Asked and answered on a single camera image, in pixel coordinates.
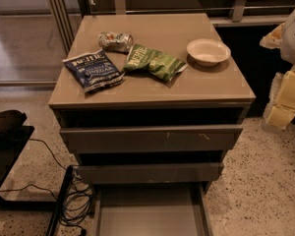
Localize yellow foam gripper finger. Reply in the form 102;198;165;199
260;23;285;49
264;66;295;130

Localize green jalapeno chip bag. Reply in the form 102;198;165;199
123;44;188;82

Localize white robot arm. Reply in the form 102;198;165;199
260;10;295;130

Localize grey top drawer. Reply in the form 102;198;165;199
60;125;243;153

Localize grey middle drawer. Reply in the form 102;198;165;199
78;162;224;184

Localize grey drawer cabinet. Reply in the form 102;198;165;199
48;13;257;195

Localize grey open bottom drawer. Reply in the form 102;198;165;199
91;183;213;236

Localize blue vinegar chip bag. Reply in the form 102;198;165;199
63;49;124;93

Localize white paper bowl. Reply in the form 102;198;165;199
187;38;231;67

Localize crushed silver soda can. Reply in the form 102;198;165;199
98;31;134;53

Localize black table leg stand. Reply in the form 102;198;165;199
45;165;73;236

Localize black side table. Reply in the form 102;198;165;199
0;110;34;210

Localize metal window frame rail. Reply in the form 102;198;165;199
48;0;74;53

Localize black cable bundle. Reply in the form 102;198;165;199
0;138;95;236

